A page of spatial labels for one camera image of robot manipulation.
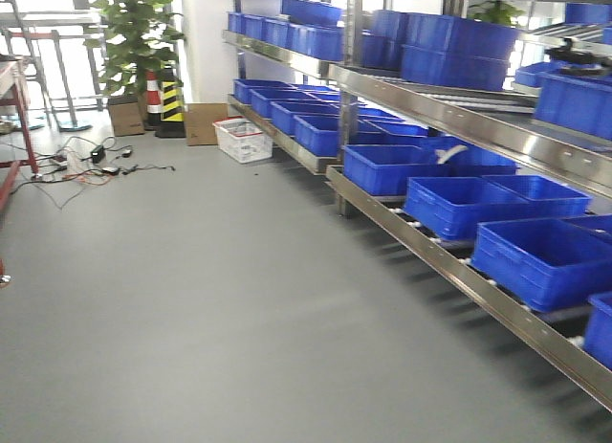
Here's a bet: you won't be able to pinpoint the brown cardboard box on floor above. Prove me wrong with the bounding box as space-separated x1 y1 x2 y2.
185 103 228 146

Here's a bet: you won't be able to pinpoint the black yellow traffic cone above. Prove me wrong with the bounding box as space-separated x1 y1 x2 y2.
155 66 186 139

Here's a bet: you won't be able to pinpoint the red white traffic cone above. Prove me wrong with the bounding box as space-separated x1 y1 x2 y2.
145 70 163 130

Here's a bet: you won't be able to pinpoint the metal shelf rack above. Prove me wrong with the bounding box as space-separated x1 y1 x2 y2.
221 0 612 413

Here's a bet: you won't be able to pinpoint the green potted plant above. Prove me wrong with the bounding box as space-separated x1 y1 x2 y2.
90 0 185 97

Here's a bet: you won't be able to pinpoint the cables on floor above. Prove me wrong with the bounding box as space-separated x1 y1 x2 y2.
0 135 177 210

